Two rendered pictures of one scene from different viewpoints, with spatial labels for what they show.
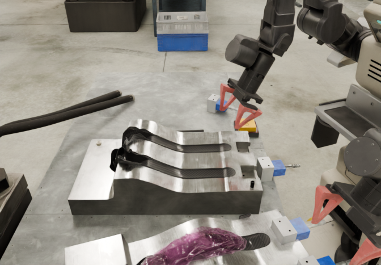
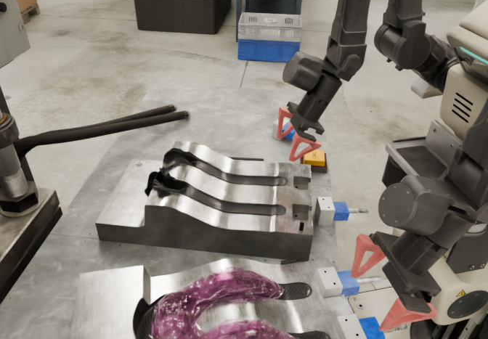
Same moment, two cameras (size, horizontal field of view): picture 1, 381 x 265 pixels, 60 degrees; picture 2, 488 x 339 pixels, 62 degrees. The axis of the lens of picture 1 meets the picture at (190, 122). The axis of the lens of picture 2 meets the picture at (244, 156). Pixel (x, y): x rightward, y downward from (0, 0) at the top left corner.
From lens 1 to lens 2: 0.11 m
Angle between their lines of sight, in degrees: 5
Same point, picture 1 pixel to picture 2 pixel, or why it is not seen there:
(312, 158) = not seen: hidden behind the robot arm
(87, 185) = (118, 210)
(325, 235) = not seen: hidden behind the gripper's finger
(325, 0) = (406, 17)
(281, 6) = (350, 22)
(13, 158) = (58, 172)
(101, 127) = (147, 146)
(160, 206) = (195, 240)
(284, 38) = (351, 60)
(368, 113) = (447, 156)
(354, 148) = (390, 194)
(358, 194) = (397, 247)
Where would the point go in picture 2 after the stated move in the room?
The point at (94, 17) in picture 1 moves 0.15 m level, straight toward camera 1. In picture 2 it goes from (167, 14) to (167, 18)
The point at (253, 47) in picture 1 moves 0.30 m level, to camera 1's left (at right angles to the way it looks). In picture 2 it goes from (315, 69) to (175, 59)
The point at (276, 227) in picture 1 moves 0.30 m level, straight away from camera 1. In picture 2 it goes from (320, 278) to (361, 192)
